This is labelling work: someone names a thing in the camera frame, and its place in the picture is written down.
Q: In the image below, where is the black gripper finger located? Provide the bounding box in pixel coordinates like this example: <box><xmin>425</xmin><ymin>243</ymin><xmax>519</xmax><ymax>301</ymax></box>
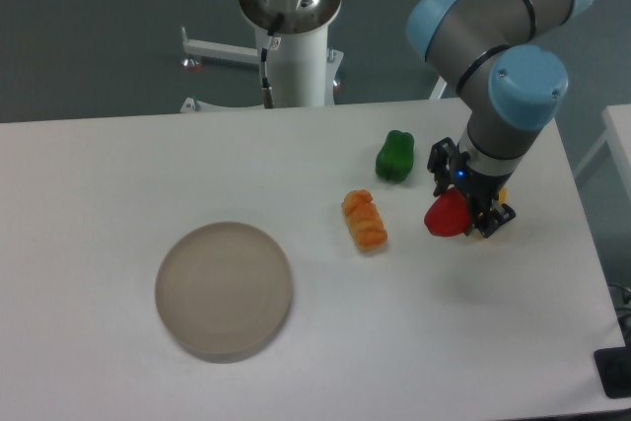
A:
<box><xmin>464</xmin><ymin>201</ymin><xmax>516</xmax><ymax>239</ymax></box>
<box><xmin>427</xmin><ymin>137</ymin><xmax>458</xmax><ymax>196</ymax></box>

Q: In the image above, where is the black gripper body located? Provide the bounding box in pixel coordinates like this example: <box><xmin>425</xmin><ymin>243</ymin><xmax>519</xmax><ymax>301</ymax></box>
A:
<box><xmin>452</xmin><ymin>148</ymin><xmax>518</xmax><ymax>214</ymax></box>

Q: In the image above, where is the red bell pepper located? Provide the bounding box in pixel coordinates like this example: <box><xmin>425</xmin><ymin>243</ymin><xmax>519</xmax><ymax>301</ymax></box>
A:
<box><xmin>424</xmin><ymin>187</ymin><xmax>471</xmax><ymax>238</ymax></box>

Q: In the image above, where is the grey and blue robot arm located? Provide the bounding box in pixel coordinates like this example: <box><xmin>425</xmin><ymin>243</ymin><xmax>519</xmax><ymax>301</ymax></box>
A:
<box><xmin>238</xmin><ymin>0</ymin><xmax>594</xmax><ymax>237</ymax></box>

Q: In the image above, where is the green bell pepper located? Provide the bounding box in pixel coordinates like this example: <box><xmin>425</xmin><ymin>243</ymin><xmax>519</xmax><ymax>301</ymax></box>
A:
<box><xmin>375</xmin><ymin>130</ymin><xmax>415</xmax><ymax>183</ymax></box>

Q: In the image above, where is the round beige plate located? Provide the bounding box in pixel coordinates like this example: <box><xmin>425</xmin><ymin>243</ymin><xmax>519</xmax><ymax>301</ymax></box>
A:
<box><xmin>154</xmin><ymin>222</ymin><xmax>294</xmax><ymax>363</ymax></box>

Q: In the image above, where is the yellow object behind gripper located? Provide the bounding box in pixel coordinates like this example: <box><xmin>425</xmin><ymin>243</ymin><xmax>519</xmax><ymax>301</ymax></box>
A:
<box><xmin>497</xmin><ymin>187</ymin><xmax>508</xmax><ymax>205</ymax></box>

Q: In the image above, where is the orange croissant toy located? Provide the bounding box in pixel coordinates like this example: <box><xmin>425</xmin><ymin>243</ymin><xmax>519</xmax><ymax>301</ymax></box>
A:
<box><xmin>341</xmin><ymin>189</ymin><xmax>388</xmax><ymax>252</ymax></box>

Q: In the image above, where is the white side table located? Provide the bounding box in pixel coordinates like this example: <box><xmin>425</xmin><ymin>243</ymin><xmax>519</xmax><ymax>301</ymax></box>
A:
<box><xmin>573</xmin><ymin>104</ymin><xmax>630</xmax><ymax>184</ymax></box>

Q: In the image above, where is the black device at table edge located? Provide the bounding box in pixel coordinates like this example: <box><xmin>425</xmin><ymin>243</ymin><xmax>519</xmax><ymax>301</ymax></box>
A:
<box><xmin>594</xmin><ymin>346</ymin><xmax>630</xmax><ymax>399</ymax></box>

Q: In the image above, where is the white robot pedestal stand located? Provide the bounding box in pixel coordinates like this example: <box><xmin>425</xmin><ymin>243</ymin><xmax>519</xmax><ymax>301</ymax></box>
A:
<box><xmin>180</xmin><ymin>0</ymin><xmax>344</xmax><ymax>108</ymax></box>

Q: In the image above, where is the black cable with connector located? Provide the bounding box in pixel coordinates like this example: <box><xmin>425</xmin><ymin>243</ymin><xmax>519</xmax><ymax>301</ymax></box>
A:
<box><xmin>259</xmin><ymin>11</ymin><xmax>286</xmax><ymax>109</ymax></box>

